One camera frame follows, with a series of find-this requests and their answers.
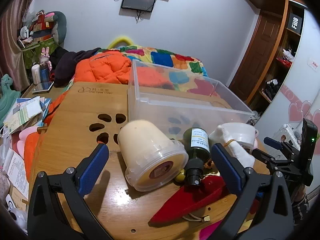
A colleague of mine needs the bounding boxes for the colourful patchwork blanket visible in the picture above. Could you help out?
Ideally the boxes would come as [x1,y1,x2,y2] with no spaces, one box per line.
[107,44,225,98]

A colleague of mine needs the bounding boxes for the grey green plush toy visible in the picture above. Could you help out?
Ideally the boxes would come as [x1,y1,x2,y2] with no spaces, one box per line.
[51,11,67,47]

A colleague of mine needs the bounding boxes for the blue thermos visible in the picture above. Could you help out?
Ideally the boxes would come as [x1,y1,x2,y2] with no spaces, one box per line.
[39,64,51,83]

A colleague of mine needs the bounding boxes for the smartphone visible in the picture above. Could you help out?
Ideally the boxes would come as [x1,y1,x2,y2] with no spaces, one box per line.
[32,81,54,93]

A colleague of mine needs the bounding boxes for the wardrobe sliding door with hearts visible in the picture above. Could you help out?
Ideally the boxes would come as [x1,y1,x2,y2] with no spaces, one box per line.
[255,5,320,205]

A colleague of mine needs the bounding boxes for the white folded cloth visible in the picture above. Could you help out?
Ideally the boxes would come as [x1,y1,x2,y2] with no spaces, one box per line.
[209,124,256,168]

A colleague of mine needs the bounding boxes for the pink cloth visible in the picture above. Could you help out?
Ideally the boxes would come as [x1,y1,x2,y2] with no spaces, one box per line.
[17,127,38,156]

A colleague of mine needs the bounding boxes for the dark green glass bottle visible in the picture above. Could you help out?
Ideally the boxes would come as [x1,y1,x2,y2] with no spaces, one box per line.
[182,127,211,187]

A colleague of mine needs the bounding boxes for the clear jar with pink lid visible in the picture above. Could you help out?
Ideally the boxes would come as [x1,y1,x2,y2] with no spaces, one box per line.
[224,123,259,153]

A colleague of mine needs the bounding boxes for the yellow ring pillow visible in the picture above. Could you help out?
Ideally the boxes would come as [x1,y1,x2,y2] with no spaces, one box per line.
[107,37,134,49]

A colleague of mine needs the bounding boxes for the clear plastic storage box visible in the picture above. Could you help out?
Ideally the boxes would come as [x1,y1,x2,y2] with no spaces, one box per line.
[127,59,255,140]

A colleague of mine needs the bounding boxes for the small yellow object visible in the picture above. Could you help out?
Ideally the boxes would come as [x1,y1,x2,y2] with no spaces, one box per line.
[174,169,186,182]

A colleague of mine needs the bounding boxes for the white bottle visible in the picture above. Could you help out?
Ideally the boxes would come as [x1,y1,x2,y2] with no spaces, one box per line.
[31,64,41,85]

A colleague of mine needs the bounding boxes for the white cord with gold clasp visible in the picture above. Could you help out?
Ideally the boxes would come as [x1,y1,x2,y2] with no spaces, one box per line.
[184,214,211,222]

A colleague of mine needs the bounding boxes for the pile of papers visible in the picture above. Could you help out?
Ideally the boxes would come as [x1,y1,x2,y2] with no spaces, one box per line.
[4,96,52,136]

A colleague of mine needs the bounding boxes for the orange puffer jacket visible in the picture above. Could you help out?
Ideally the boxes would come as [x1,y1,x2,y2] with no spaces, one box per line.
[24,52,175,162]

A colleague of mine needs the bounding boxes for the teal dinosaur plush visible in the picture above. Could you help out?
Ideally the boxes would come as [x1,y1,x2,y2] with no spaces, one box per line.
[0,74,22,123]

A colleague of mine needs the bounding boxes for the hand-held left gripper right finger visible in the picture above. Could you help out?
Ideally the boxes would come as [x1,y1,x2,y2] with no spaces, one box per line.
[211,143,294,240]

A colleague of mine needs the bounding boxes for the white cloth on shelf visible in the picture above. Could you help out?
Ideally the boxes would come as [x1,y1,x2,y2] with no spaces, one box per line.
[282,49,296,61]

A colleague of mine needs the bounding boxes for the person's right forearm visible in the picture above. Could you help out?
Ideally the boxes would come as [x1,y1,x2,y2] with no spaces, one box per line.
[292,184,309,226]

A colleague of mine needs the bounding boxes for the pink bunny toy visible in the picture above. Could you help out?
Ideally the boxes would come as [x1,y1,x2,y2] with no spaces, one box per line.
[40,47,52,64]

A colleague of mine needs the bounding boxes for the wooden door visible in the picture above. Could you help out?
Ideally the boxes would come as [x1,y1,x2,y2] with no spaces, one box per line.
[229,10,284,103]

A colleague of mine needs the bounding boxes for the red gift box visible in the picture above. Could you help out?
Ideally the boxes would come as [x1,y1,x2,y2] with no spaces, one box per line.
[31,14,54,33]

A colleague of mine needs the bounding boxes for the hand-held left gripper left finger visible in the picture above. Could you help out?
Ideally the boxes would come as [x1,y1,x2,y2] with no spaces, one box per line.
[27,143,110,240]

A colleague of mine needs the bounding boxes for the small black wall screen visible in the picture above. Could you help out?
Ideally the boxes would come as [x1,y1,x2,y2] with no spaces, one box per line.
[121,0,157,12]

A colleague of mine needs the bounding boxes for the white printed paper sheets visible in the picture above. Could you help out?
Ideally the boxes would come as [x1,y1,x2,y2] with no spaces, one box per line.
[4,147,30,201]

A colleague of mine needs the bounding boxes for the black lettered box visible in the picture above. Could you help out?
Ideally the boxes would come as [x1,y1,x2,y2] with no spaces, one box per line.
[287,11,304,34]

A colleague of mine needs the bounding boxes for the pink brown curtain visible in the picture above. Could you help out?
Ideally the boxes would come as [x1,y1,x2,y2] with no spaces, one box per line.
[0,0,42,92]

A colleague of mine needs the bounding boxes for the cardboard box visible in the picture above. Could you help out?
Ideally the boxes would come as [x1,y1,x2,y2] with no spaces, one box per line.
[9,184,29,211]

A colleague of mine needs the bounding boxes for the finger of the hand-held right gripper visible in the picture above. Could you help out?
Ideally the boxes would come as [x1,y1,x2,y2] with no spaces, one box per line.
[251,148,276,166]
[263,136,301,156]

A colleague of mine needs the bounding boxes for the white round device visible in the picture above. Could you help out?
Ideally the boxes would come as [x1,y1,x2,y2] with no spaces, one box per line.
[5,200,26,228]

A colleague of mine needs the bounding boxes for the cream plastic tub with lid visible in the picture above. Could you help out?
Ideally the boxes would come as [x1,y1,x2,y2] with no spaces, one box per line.
[117,119,189,192]

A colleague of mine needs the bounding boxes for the green fabric storage box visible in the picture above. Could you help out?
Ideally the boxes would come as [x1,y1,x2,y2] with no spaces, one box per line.
[22,37,57,69]

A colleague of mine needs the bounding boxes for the black cloth on shelf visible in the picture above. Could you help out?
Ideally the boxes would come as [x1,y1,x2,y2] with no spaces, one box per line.
[264,79,282,98]

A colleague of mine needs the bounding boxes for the dark clothing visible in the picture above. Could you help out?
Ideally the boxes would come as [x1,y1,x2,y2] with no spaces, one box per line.
[54,47,100,88]

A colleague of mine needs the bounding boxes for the red pouch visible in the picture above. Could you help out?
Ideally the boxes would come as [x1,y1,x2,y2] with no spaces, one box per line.
[149,174,229,227]

